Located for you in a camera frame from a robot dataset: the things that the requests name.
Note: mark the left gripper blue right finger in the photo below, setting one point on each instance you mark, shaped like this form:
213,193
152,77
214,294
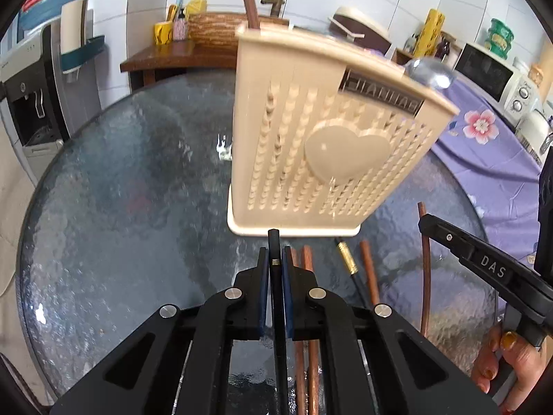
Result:
287,267

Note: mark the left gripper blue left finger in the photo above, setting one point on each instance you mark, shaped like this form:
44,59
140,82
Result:
263,277

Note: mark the black chopstick gold band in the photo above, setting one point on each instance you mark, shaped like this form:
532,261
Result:
278,320

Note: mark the steel spoon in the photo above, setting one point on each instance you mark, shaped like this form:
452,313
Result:
430,72

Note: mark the right hand yellow nails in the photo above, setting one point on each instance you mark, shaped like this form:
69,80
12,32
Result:
527,363

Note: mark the purple floral cloth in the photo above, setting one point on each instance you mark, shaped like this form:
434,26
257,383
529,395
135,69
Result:
500,178

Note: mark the beige perforated utensil holder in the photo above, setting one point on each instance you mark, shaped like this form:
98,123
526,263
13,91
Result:
323,132

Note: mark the round glass table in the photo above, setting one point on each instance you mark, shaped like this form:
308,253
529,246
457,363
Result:
132,214

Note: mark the white thermos kettle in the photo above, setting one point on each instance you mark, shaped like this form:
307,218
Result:
534,131

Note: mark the white microwave oven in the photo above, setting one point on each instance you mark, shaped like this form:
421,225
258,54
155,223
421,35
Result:
506,88

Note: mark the wooden side table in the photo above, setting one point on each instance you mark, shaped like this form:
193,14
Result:
159,62

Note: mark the woven pattern basin sink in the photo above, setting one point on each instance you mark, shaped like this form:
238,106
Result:
224,30

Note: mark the brown white rice cooker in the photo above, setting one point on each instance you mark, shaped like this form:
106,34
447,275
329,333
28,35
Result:
360,29

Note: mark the yellow mug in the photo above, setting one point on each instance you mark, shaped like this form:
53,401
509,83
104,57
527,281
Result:
163,33

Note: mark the stack of green bowls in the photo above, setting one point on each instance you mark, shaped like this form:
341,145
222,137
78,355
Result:
499,38

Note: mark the bronze faucet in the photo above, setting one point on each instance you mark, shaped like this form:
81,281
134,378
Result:
276,7

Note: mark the yellow soap bottle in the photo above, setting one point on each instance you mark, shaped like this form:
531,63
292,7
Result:
195,7

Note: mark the water dispenser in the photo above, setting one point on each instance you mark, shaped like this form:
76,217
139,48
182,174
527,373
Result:
30,101

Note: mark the yellow foil roll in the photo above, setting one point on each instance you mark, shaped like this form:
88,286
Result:
430,34

